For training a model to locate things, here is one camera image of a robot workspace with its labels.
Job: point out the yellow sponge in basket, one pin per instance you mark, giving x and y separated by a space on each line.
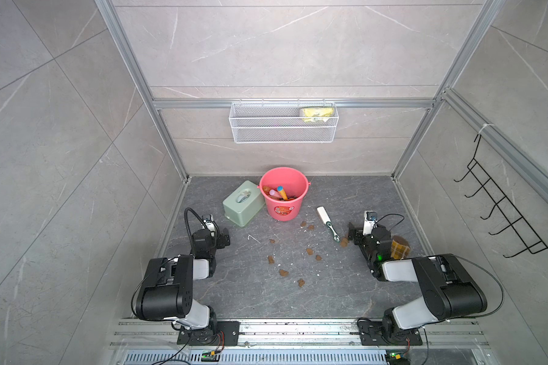
317 114

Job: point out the mint green tissue box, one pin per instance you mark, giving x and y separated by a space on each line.
244 203

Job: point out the purple trowel pink handle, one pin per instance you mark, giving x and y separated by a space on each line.
275 194

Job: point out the white wire wall basket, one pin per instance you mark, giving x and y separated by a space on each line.
279 122

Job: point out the yellow toy trowel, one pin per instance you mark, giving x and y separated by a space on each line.
282 193

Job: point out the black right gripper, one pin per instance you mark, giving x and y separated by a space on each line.
358 234

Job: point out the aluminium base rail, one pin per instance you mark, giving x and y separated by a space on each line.
297 341

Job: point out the plaid brown cloth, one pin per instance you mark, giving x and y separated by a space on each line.
400 248

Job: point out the white cleaning brush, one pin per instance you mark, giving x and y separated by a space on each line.
324 216

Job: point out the pink plastic bucket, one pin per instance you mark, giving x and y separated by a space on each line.
284 189

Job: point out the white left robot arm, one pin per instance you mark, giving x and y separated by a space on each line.
165 293

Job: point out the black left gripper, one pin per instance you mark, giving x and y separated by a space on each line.
221 242

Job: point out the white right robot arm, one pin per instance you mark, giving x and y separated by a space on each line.
448 291

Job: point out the black wall hook rack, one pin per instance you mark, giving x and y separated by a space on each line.
501 205

